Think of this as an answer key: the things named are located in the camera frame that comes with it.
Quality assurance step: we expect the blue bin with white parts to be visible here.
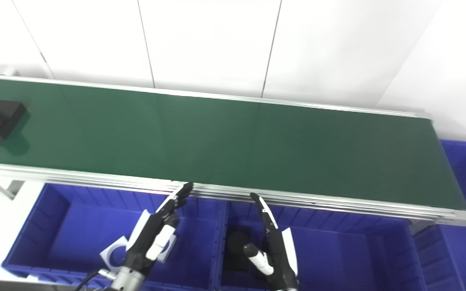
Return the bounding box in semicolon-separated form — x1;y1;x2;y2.
2;183;227;291

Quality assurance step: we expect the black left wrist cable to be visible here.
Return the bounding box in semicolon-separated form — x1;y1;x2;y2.
75;269;117;291

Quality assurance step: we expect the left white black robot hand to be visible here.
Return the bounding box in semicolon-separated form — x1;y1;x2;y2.
124;183;194;273

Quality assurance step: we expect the blue bin with black parts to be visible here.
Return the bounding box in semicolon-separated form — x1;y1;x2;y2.
217;200;428;291

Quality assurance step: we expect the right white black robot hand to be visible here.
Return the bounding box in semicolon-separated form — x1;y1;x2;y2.
243;192;299;291

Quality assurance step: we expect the white square part with hole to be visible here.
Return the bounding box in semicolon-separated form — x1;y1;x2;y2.
100;236;177;272

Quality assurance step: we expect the empty blue bin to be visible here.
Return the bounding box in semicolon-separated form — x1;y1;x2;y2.
413;139;466;291

